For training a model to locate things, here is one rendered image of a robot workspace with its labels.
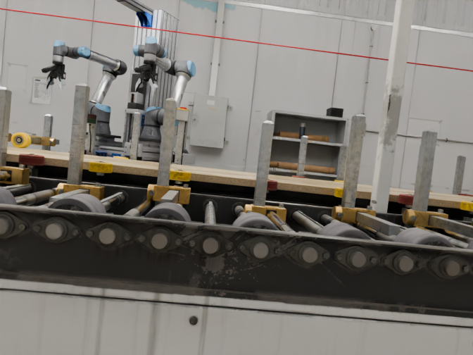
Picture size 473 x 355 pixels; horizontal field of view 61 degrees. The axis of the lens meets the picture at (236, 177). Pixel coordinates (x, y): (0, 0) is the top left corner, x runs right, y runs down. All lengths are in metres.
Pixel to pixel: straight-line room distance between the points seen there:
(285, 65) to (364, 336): 4.49
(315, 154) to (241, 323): 4.39
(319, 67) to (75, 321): 4.71
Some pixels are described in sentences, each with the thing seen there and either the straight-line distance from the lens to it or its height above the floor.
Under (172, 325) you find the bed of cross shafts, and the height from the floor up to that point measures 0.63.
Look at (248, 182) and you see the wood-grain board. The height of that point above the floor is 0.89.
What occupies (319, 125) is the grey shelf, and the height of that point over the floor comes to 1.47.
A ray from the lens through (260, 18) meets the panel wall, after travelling 5.30.
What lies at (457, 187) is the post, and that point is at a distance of 2.85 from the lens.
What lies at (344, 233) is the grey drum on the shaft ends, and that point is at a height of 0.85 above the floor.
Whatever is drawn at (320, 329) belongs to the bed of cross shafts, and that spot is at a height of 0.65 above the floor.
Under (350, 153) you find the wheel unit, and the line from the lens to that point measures 1.39.
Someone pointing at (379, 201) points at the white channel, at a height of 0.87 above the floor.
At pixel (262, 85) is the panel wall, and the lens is 5.11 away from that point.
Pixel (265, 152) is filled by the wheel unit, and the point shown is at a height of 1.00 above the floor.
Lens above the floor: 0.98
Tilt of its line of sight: 3 degrees down
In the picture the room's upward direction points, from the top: 6 degrees clockwise
